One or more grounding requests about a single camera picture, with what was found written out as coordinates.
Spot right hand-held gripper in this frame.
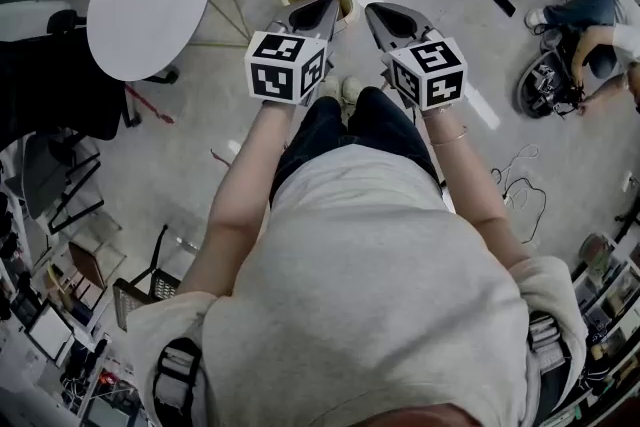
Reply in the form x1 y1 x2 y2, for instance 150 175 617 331
364 3 469 113

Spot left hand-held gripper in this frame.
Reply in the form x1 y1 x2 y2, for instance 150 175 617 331
243 0 342 108

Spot person's right forearm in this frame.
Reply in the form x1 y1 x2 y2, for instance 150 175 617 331
421 106 532 275

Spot person's left forearm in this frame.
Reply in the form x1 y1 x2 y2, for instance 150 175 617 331
176 101 297 297

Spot person's left white shoe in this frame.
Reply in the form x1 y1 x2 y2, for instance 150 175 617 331
319 75 342 102

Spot person's white shoe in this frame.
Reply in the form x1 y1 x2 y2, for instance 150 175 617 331
319 75 342 102
340 75 364 107

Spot person's right white shoe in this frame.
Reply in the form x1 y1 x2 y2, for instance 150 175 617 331
340 75 364 107

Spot person's dark trousers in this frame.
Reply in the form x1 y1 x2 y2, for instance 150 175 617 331
269 85 444 207

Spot white oval table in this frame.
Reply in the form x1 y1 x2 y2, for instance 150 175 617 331
85 0 252 83

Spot black office chair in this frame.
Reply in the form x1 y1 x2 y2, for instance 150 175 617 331
0 8 182 142

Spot person's grey shirt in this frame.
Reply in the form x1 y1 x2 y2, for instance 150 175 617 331
124 144 589 427

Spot metal mesh chair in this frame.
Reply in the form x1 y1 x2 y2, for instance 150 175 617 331
111 223 184 332

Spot brown wooden stool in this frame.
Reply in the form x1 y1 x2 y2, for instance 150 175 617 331
66 239 110 292

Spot white storage shelf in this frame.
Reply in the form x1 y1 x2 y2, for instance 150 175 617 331
568 233 640 417

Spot white screen monitor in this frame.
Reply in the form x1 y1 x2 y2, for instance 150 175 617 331
24 301 76 362

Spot thin gold bracelet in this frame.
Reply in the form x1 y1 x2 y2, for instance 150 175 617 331
429 124 470 148

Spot white cable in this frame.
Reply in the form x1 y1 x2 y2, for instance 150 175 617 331
499 143 541 211

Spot black cable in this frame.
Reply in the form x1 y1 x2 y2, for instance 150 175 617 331
490 166 549 246

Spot grey chair with black frame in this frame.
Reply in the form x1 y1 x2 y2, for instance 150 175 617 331
18 133 107 237

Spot grey harness shoulder strap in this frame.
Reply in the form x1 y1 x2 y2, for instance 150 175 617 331
527 312 574 374
151 337 203 427

